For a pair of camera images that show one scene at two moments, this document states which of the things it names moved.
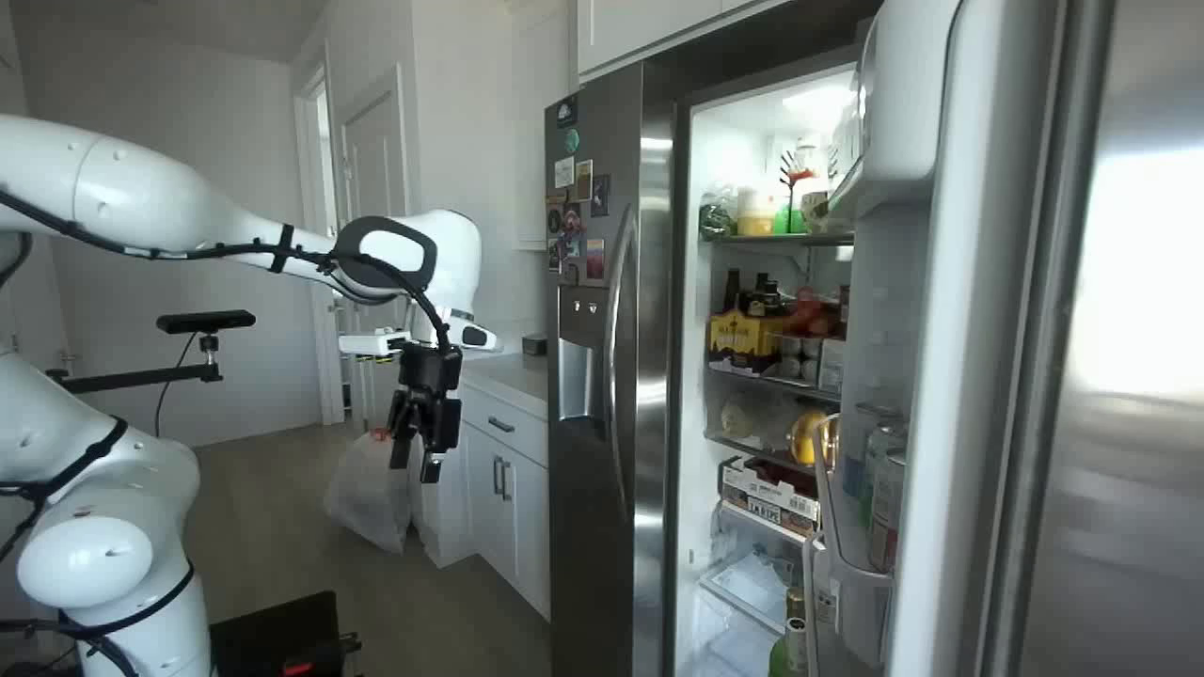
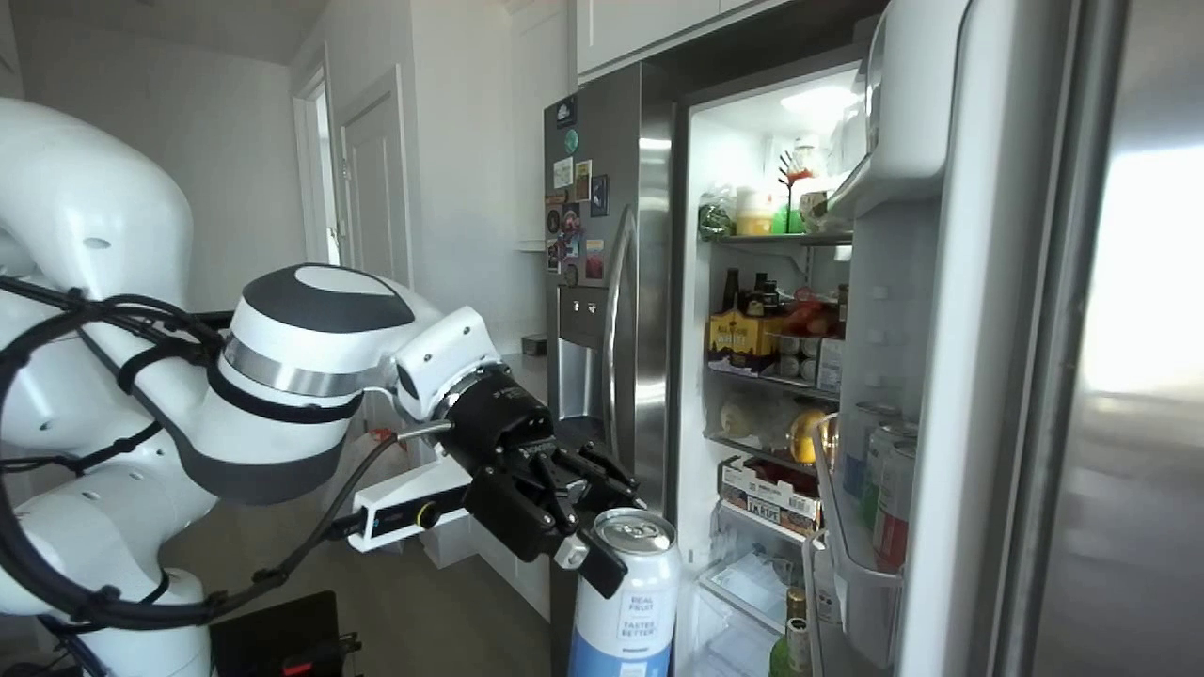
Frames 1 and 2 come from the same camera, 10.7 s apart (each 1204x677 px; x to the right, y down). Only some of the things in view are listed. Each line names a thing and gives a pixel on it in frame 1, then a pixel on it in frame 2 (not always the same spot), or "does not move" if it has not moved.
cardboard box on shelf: (771, 496) does not move
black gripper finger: (399, 448) → (577, 543)
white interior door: (374, 182) does not move
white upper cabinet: (618, 34) does not move
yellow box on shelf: (741, 333) does not move
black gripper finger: (437, 442) → (611, 479)
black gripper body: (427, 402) → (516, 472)
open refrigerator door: (1012, 466) does not move
